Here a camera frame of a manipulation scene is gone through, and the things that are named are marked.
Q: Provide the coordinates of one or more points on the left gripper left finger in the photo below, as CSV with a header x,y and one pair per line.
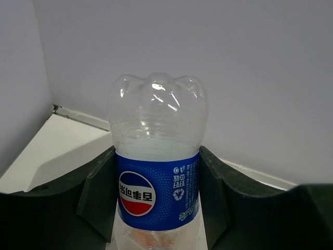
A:
x,y
74,211

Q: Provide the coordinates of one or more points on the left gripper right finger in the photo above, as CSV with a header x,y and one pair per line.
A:
x,y
242,213

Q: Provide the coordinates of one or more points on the blue label water bottle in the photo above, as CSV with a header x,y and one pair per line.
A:
x,y
157,126

